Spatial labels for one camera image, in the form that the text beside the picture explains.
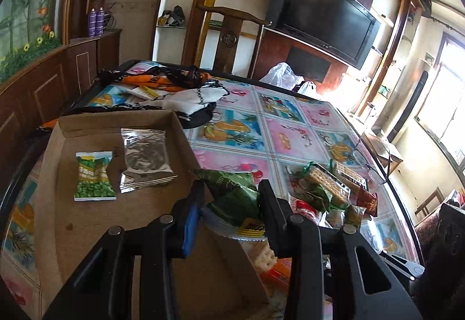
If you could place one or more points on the orange cracker packet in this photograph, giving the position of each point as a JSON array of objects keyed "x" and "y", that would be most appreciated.
[{"x": 272, "y": 269}]

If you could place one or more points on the wooden side cabinet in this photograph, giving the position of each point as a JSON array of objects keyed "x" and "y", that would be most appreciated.
[{"x": 54, "y": 83}]

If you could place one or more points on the printed fruit tablecloth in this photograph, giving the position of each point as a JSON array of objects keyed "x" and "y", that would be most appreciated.
[{"x": 290, "y": 131}]

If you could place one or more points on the floral wall mural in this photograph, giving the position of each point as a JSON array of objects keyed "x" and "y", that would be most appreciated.
[{"x": 27, "y": 11}]

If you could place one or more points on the black tall pole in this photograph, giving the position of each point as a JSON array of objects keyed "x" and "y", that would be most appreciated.
[{"x": 410, "y": 101}]

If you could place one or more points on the purple bottle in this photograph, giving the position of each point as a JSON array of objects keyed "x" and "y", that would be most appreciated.
[
  {"x": 93, "y": 22},
  {"x": 100, "y": 21}
]

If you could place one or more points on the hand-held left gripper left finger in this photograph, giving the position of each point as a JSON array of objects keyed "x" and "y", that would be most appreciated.
[{"x": 190, "y": 229}]

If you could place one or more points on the window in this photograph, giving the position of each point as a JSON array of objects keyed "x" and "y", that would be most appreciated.
[{"x": 443, "y": 91}]

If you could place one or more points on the dark green snack packet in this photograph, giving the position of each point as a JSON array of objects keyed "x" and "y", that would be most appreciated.
[{"x": 232, "y": 200}]

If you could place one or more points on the eyeglasses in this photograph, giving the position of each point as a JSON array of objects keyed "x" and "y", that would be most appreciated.
[{"x": 376, "y": 160}]

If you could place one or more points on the silver foil snack packet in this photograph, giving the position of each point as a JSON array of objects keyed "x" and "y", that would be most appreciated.
[{"x": 145, "y": 156}]

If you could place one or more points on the small white plastic bag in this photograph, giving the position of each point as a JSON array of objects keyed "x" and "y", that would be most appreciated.
[{"x": 308, "y": 88}]

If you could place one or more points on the black orange white scarf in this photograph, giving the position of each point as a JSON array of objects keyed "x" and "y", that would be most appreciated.
[{"x": 170, "y": 87}]

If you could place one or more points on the wooden wall unit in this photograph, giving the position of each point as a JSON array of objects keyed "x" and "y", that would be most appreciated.
[{"x": 276, "y": 51}]

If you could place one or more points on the green pea snack packet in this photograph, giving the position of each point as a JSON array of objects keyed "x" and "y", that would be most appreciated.
[{"x": 95, "y": 176}]

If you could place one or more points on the black flat television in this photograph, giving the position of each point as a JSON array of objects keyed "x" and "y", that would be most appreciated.
[{"x": 327, "y": 21}]

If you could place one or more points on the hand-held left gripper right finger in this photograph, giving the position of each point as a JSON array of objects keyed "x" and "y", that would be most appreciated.
[{"x": 270, "y": 212}]

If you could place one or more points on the shallow cardboard box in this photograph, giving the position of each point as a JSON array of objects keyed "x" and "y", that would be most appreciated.
[{"x": 90, "y": 229}]

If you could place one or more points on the dark object on shelf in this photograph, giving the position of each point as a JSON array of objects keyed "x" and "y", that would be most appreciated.
[{"x": 173, "y": 17}]

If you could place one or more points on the wooden chair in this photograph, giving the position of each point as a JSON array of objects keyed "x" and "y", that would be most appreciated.
[{"x": 230, "y": 38}]

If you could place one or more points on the pile of assorted snack packets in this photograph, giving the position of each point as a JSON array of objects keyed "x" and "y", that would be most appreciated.
[{"x": 327, "y": 181}]

